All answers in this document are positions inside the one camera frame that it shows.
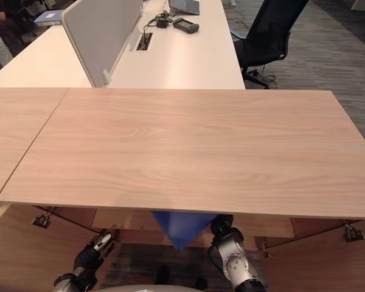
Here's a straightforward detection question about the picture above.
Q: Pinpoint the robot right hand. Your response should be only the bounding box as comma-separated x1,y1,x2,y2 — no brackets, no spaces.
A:
214,215,234,227

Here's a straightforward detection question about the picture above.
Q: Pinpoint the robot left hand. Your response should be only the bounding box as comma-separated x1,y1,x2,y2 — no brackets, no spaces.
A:
74,230,115,276

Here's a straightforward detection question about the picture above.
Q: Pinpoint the wooden cabinet door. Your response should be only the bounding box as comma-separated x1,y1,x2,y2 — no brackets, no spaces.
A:
0,205,120,292
254,217,365,292

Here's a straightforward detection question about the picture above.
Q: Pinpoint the wooden office cabinet top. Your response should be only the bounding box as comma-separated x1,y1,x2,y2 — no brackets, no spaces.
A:
0,88,365,220

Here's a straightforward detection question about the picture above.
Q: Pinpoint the adjoining wooden cabinet top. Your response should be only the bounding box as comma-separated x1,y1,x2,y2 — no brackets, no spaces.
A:
0,87,71,201

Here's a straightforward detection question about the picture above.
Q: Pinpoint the white office desk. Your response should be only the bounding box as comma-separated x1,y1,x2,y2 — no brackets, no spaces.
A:
0,25,94,89
108,0,247,90

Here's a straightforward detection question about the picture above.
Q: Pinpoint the black mesh office chair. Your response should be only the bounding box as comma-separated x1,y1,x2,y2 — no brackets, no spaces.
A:
231,0,310,89

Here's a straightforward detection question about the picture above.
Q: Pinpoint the metal door hinge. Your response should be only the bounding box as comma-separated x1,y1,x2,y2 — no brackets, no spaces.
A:
342,223,365,243
31,212,52,228
260,236,270,259

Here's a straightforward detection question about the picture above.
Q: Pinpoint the dark robot right foot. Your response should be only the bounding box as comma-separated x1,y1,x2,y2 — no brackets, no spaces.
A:
194,276,209,291

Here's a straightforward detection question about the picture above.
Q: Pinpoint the black handheld device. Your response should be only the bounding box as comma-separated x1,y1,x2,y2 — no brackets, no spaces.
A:
172,18,200,33

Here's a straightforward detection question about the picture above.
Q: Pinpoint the grey laptop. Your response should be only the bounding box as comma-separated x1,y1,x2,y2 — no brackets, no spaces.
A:
167,0,201,16

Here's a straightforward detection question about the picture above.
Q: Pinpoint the grey desk partition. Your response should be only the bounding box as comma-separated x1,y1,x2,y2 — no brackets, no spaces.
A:
61,0,144,88

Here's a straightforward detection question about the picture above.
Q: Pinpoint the light blue file box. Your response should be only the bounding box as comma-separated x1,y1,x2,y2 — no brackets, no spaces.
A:
33,9,65,26

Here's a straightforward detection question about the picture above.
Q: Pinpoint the black floor cable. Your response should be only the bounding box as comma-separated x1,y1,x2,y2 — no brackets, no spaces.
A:
245,64,276,89

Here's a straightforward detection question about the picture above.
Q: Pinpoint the desk cable grommet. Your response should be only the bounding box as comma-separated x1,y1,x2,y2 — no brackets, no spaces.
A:
130,31,154,52

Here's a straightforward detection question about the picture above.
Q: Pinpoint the small black gadget with cables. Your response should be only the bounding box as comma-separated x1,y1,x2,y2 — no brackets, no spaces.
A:
142,10,175,33

